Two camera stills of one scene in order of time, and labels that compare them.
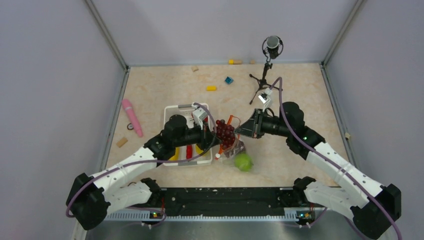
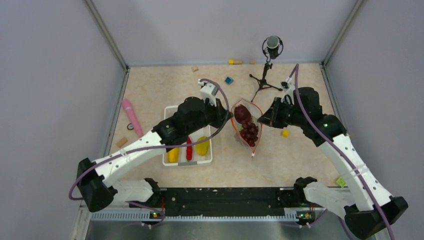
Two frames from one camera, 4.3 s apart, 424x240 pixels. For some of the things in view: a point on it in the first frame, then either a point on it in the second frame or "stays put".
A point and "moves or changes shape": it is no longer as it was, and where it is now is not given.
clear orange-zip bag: [235, 154] -> [246, 124]
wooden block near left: [122, 142] stays put
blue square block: [229, 80] stays put
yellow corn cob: [176, 157] stays put
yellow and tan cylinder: [235, 62] stays put
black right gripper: [253, 127] -> [271, 118]
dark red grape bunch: [225, 133] moves or changes shape
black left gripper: [207, 139] -> [222, 115]
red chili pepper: [189, 151] stays put
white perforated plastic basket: [186, 151] stays put
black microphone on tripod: [272, 45] stays put
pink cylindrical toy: [128, 107] stays put
